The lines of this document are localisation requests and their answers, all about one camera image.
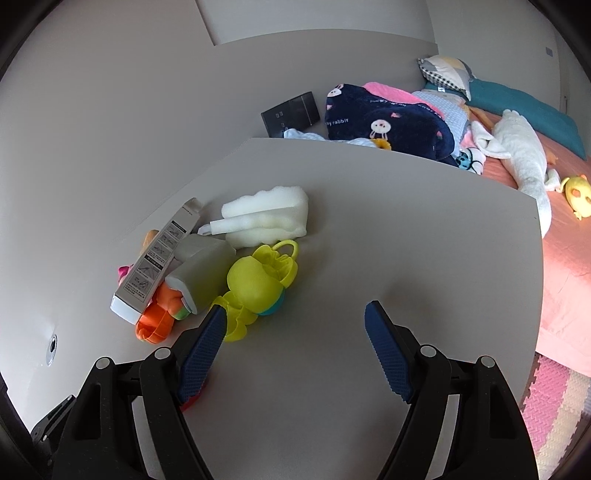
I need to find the orange plastic toy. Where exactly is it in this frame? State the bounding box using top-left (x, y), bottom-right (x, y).
top-left (135, 282), bottom-right (190, 344)

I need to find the grey foam piece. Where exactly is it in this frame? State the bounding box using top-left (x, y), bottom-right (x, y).
top-left (165, 234), bottom-right (236, 314)

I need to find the yellow green plastic toy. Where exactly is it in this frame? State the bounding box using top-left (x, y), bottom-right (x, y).
top-left (212, 240), bottom-right (300, 342)

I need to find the pink doll toy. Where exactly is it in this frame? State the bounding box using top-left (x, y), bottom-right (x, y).
top-left (117, 265), bottom-right (133, 285)

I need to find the pastel foam floor mat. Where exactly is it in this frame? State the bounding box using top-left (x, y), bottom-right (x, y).
top-left (520, 354), bottom-right (590, 479)

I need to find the brown plush toy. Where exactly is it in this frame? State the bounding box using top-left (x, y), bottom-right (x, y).
top-left (140, 229), bottom-right (159, 253)

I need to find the white sponge foam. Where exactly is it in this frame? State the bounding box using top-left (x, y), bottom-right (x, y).
top-left (197, 186), bottom-right (308, 250)

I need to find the yellow chick plush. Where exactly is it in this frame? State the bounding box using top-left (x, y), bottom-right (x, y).
top-left (558, 174), bottom-right (591, 220)

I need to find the navy rabbit blanket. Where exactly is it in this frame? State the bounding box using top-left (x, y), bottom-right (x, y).
top-left (325, 84), bottom-right (456, 166)

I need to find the white goose plush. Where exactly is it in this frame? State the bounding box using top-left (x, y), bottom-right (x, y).
top-left (471, 109), bottom-right (552, 238)

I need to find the light blue quilted cloth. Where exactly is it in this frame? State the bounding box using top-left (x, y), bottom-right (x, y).
top-left (414, 90), bottom-right (469, 157)

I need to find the white baby cloth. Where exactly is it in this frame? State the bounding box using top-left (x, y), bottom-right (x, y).
top-left (283, 128), bottom-right (378, 149)

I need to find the pink folded cloth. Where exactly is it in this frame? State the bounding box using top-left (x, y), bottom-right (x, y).
top-left (363, 82), bottom-right (444, 118)

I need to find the teal pillow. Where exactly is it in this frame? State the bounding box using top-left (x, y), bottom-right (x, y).
top-left (424, 78), bottom-right (588, 160)

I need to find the patterned grey pillow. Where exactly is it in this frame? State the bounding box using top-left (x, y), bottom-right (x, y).
top-left (417, 55), bottom-right (475, 100)

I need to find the black wall switch panel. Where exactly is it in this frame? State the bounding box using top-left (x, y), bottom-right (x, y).
top-left (260, 91), bottom-right (321, 138)

